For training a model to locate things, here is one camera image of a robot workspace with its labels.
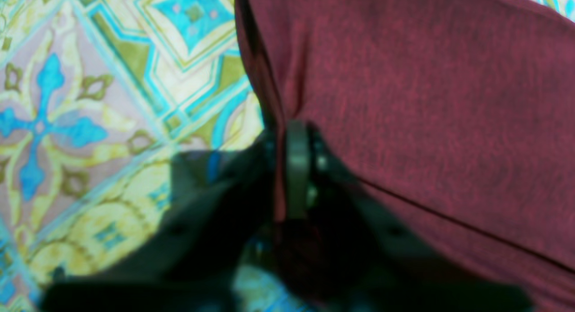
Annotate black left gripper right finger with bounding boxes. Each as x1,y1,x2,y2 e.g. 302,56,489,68
285,121,533,312

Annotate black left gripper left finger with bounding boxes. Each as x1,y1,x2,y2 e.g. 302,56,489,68
40,132,275,312

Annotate maroon t-shirt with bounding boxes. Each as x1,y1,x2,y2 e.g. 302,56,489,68
235,0,575,312

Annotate patterned tablecloth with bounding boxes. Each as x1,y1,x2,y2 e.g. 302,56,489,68
0,0,575,312

